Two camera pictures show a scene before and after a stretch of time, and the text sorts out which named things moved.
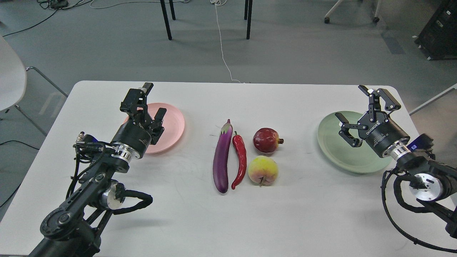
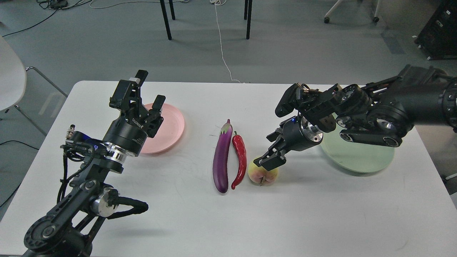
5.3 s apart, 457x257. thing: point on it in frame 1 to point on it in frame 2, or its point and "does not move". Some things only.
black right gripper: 380,133 to 298,134
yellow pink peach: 262,170 does not move
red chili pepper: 240,146 does not move
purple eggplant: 221,157 does not move
